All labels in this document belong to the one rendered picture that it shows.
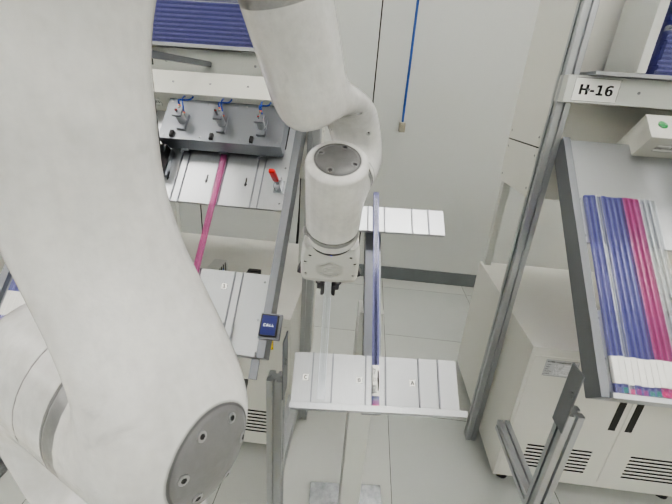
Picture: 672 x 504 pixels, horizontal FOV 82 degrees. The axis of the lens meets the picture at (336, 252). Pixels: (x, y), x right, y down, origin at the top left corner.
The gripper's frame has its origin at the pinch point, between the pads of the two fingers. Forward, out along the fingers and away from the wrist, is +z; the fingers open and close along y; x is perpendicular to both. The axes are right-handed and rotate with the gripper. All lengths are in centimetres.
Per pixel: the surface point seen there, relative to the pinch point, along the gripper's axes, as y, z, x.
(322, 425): 2, 109, -5
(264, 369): -19, 65, 3
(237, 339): -20.5, 22.7, -3.5
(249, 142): -23.2, 3.3, 43.9
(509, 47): 100, 46, 198
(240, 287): -21.5, 19.2, 8.6
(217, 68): -36, -3, 68
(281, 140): -14.7, 2.8, 45.0
